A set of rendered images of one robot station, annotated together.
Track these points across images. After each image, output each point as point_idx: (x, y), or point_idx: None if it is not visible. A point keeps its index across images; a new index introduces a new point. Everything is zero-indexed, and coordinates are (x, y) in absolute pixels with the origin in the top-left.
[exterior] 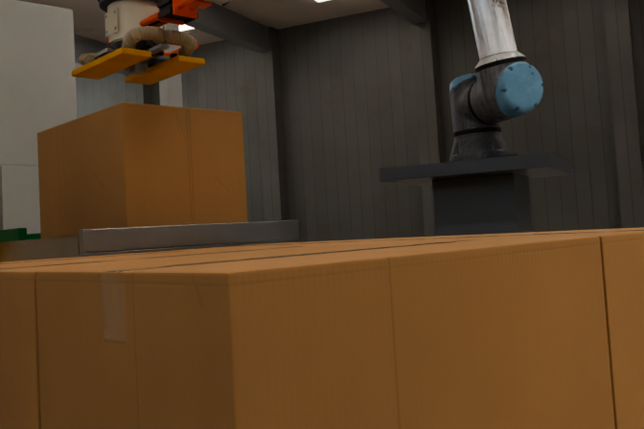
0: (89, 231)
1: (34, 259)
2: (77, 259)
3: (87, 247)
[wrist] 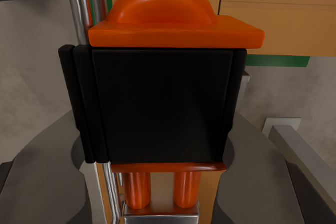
0: (246, 75)
1: (284, 52)
2: None
3: (244, 71)
